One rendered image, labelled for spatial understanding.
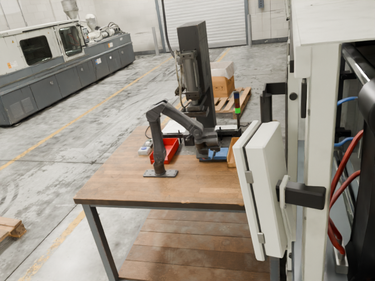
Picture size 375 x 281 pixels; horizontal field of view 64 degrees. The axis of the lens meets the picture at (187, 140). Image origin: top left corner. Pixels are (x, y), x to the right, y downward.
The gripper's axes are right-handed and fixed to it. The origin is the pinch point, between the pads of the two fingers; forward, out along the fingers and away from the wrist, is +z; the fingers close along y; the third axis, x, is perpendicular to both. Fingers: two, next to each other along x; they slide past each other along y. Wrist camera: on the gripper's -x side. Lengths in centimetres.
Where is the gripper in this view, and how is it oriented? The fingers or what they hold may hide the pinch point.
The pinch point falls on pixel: (204, 158)
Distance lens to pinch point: 179.6
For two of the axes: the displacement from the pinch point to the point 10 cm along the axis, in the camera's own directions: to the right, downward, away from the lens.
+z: 2.0, 5.6, 8.1
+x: -9.8, 0.4, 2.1
